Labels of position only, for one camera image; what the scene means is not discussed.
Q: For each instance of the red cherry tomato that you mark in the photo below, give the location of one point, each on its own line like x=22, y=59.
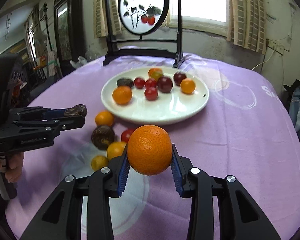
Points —
x=151, y=93
x=139, y=83
x=150, y=83
x=126, y=135

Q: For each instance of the large dark purple tomato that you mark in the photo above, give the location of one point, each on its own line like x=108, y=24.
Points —
x=165, y=84

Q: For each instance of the large wrinkled passion fruit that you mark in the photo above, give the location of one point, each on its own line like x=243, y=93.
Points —
x=103, y=137

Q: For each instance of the large orange-yellow tomato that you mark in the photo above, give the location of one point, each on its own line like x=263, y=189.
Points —
x=116, y=150

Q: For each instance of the window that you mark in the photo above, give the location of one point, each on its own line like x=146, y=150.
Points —
x=202, y=2

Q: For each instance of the orange cherry tomato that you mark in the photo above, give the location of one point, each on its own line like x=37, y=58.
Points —
x=104, y=118
x=187, y=86

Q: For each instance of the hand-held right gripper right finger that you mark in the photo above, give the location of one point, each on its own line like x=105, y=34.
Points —
x=176, y=177

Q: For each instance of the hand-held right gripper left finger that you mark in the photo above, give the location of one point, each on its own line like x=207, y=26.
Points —
x=123, y=175

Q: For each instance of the white oval plate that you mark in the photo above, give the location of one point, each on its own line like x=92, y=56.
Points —
x=165, y=107

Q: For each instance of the black screen with round painting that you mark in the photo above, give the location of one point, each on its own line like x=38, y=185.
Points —
x=109, y=17

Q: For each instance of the beige checked curtain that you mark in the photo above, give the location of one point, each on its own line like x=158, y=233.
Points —
x=100, y=10
x=247, y=17

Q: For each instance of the small olive-yellow plum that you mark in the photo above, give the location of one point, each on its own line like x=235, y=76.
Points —
x=99, y=162

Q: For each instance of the small dark purple tomato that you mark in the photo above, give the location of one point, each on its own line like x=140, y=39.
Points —
x=180, y=78

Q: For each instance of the white wall socket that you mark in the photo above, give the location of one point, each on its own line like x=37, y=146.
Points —
x=277, y=47

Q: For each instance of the person's left hand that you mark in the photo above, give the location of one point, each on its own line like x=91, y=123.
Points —
x=15, y=165

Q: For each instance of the large orange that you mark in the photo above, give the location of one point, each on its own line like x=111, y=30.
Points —
x=150, y=150

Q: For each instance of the dark wooden cabinet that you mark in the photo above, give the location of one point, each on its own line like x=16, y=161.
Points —
x=65, y=25

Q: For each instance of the yellow-green tomato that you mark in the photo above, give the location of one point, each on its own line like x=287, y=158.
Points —
x=158, y=76

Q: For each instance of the white plastic bag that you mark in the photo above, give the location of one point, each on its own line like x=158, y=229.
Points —
x=78, y=61

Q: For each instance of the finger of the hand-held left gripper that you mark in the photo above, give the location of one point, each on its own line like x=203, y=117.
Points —
x=57, y=113
x=72, y=123

